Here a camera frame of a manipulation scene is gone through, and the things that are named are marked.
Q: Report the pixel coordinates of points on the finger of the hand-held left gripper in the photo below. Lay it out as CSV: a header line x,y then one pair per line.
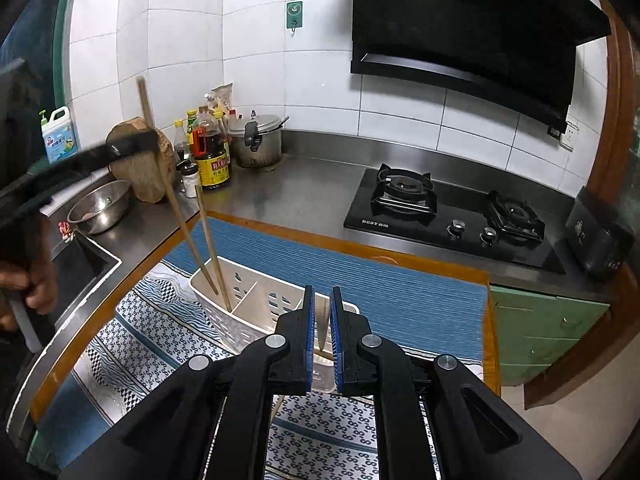
x,y
132,144

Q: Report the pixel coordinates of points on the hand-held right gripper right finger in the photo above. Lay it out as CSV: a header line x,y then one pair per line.
x,y
337,340

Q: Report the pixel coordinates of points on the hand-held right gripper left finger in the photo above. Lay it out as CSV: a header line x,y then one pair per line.
x,y
309,340

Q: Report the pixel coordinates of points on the wooden chopstick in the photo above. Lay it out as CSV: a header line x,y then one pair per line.
x,y
215,260
322,325
175,205

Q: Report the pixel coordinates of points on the white plastic utensil holder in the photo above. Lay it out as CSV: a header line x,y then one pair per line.
x,y
260,305

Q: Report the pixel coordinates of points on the person's left hand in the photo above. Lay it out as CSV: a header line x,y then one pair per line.
x,y
30,285

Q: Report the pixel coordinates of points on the round wooden chopping block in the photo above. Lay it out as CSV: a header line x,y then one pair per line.
x,y
145,175

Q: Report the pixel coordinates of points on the clear bottle yellow cap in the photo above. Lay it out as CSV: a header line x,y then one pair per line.
x,y
179,137

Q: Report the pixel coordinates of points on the white detergent bottle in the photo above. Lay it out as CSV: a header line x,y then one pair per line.
x,y
59,137

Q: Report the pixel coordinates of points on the green bottle yellow cap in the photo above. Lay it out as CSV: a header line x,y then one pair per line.
x,y
192,121

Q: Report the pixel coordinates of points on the black cap spice shaker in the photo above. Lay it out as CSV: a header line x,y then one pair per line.
x,y
189,180

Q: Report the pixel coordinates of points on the steel colander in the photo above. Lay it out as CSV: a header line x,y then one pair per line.
x,y
97,207

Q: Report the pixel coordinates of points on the blue patterned place mat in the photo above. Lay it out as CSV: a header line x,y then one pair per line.
x,y
320,430
400,300

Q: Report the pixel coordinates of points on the tall bottle brown cap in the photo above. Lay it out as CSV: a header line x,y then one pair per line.
x,y
203,110

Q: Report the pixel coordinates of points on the dark soy sauce bottle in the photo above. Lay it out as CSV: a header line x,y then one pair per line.
x,y
212,160

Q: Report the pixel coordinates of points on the oil bottle yellow cap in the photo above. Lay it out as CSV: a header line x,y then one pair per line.
x,y
221,122

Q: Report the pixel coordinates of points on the white seasoning bag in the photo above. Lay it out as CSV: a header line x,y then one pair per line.
x,y
223,96

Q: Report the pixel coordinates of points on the red white small ornament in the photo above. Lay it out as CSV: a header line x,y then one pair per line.
x,y
65,230

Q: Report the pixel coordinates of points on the steel pressure cooker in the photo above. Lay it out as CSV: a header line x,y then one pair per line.
x,y
262,145

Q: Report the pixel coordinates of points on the black kitchen sink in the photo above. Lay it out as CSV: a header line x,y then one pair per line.
x,y
80,275

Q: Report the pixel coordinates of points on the blue patterned table mat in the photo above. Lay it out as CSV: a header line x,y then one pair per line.
x,y
494,340

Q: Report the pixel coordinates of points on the black gas stove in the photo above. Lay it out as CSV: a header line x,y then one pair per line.
x,y
450,225

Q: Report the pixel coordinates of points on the green cabinet drawers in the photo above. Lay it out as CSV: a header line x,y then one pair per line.
x,y
540,330

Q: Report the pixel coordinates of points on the black box appliance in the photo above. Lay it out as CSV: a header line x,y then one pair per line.
x,y
597,235

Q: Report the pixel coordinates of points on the black range hood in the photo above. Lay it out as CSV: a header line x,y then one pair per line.
x,y
450,35

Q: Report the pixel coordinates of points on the green window frame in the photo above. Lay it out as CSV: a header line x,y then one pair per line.
x,y
64,25

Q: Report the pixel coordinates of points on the green wall hook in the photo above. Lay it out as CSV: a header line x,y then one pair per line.
x,y
295,12

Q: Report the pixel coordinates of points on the small black wall switch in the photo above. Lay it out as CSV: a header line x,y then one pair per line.
x,y
553,132

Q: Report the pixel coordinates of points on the white wall socket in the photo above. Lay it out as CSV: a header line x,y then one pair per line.
x,y
570,134

